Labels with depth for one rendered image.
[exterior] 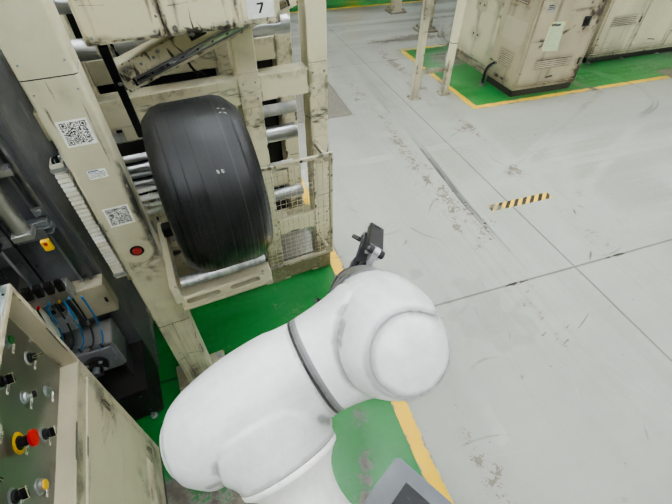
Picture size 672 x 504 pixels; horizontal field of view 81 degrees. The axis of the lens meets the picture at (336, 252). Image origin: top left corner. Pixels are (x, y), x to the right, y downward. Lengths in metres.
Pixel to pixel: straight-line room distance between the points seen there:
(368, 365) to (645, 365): 2.65
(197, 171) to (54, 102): 0.37
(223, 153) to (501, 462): 1.85
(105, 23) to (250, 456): 1.30
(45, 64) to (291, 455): 1.08
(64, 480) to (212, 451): 0.99
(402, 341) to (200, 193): 0.97
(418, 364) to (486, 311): 2.38
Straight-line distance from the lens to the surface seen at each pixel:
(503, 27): 5.61
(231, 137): 1.26
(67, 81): 1.25
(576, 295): 3.04
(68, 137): 1.31
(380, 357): 0.31
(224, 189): 1.22
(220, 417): 0.38
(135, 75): 1.66
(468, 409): 2.31
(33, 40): 1.23
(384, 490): 1.43
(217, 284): 1.59
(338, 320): 0.35
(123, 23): 1.47
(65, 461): 1.38
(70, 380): 1.51
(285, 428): 0.37
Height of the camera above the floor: 2.03
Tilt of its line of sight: 45 degrees down
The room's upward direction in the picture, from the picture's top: straight up
